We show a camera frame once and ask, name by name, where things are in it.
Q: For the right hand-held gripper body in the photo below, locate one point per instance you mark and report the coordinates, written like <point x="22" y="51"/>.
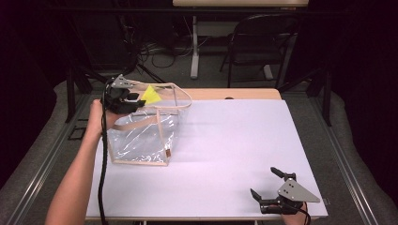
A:
<point x="297" y="192"/>

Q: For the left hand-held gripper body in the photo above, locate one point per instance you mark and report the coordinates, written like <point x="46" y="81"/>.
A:
<point x="117" y="100"/>

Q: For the yellow shuttlecock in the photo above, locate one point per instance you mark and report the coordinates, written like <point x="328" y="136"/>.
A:
<point x="151" y="95"/>

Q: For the clear plastic bag beige trim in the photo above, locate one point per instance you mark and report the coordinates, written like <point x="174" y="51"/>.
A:
<point x="140" y="140"/>

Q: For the person's right hand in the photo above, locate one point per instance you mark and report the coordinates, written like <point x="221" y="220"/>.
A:
<point x="295" y="219"/>

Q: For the person's left hand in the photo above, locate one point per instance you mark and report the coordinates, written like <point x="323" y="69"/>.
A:
<point x="95" y="120"/>

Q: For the black metal stand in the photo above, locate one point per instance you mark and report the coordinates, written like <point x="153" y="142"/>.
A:
<point x="327" y="93"/>
<point x="71" y="93"/>

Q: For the white-legged desk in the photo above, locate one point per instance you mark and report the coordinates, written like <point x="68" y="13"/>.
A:
<point x="194" y="47"/>

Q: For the wooden table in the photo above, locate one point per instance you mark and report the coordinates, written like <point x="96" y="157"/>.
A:
<point x="250" y="93"/>

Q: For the black folding chair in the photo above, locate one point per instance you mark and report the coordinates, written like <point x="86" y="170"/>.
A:
<point x="259" y="34"/>

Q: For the aluminium floor rail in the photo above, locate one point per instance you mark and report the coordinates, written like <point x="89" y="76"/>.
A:
<point x="40" y="175"/>
<point x="347" y="165"/>

